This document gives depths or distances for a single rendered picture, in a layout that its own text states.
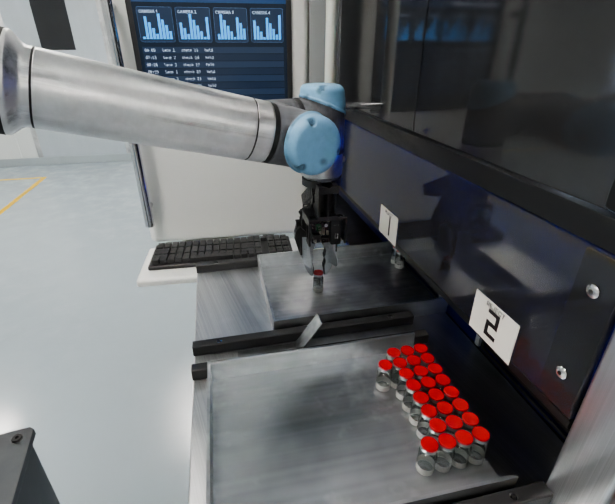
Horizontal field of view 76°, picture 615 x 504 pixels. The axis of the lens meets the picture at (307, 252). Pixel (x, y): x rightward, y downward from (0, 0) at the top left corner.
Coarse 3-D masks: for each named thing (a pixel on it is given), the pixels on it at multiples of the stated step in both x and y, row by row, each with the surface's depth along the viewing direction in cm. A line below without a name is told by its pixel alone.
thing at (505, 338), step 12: (480, 300) 53; (480, 312) 54; (504, 312) 49; (480, 324) 54; (504, 324) 49; (516, 324) 47; (480, 336) 54; (492, 336) 52; (504, 336) 49; (516, 336) 47; (492, 348) 52; (504, 348) 50; (504, 360) 50
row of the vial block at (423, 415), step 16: (400, 352) 61; (400, 368) 58; (400, 384) 57; (416, 384) 55; (416, 400) 52; (416, 416) 53; (432, 416) 50; (416, 432) 53; (432, 432) 49; (448, 448) 46; (448, 464) 47
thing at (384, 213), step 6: (384, 210) 82; (384, 216) 82; (390, 216) 79; (384, 222) 83; (390, 222) 80; (396, 222) 77; (384, 228) 83; (390, 228) 80; (396, 228) 77; (384, 234) 83; (390, 234) 80; (396, 234) 78; (390, 240) 81
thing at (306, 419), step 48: (240, 384) 61; (288, 384) 61; (336, 384) 61; (240, 432) 53; (288, 432) 53; (336, 432) 53; (384, 432) 53; (240, 480) 47; (288, 480) 47; (336, 480) 47; (384, 480) 47; (432, 480) 47; (480, 480) 47
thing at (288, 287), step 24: (264, 264) 93; (288, 264) 95; (360, 264) 95; (384, 264) 95; (264, 288) 81; (288, 288) 85; (312, 288) 85; (336, 288) 85; (360, 288) 85; (384, 288) 85; (408, 288) 85; (288, 312) 77; (312, 312) 77; (336, 312) 72; (360, 312) 73; (384, 312) 74; (432, 312) 77
